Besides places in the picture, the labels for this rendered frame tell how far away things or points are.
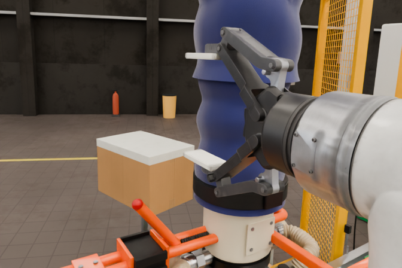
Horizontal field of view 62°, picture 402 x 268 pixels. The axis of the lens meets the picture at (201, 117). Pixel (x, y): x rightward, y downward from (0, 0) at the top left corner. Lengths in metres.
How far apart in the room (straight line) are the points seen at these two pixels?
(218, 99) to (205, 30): 0.14
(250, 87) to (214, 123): 0.36
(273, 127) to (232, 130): 0.40
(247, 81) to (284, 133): 0.09
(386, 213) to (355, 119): 0.06
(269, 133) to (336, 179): 0.08
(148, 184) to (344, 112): 1.96
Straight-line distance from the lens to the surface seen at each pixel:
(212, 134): 0.72
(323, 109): 0.27
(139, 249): 0.75
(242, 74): 0.36
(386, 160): 0.22
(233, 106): 0.68
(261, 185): 0.35
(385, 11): 11.47
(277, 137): 0.29
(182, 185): 2.37
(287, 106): 0.30
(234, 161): 0.38
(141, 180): 2.21
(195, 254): 0.83
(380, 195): 0.23
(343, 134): 0.24
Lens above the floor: 1.65
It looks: 11 degrees down
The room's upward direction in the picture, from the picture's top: 2 degrees clockwise
